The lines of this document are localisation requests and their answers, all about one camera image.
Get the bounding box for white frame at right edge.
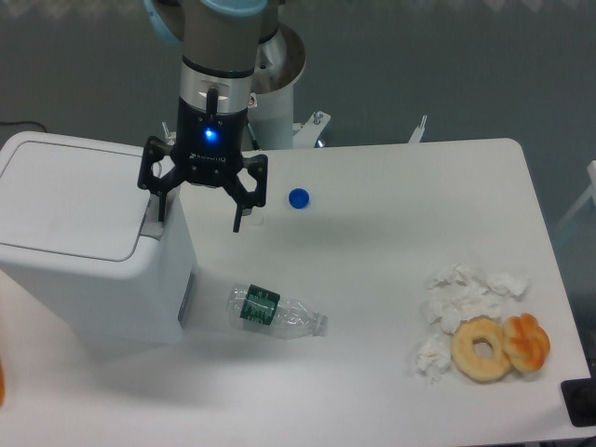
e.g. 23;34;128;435
552;160;595;250

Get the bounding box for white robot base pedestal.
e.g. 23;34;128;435
245;23;331;150

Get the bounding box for clear bottle with green label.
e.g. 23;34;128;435
226;284;329;340

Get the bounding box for black device at edge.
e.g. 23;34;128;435
561;378;595;427

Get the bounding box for white push-button trash can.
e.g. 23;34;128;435
1;131;197;344

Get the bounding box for blue bottle cap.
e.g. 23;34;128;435
288;188;310;210

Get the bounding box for white bracket behind table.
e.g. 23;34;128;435
408;115;427;143

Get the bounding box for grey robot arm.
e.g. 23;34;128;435
138;1;268;232

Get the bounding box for crumpled white tissue small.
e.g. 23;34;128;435
415;333;452;384

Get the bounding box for crumpled white tissue large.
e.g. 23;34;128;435
423;264;503;334

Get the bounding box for orange object at left edge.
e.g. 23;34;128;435
0;360;6;407

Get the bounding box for black cable on floor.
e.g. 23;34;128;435
0;120;47;133

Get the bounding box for plain ring donut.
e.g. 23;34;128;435
450;318;511;383

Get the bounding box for crumpled white tissue right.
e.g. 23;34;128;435
486;272;531;299

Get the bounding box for orange twisted bread roll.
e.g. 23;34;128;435
502;313;550;374

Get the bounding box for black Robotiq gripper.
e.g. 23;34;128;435
136;94;269;234

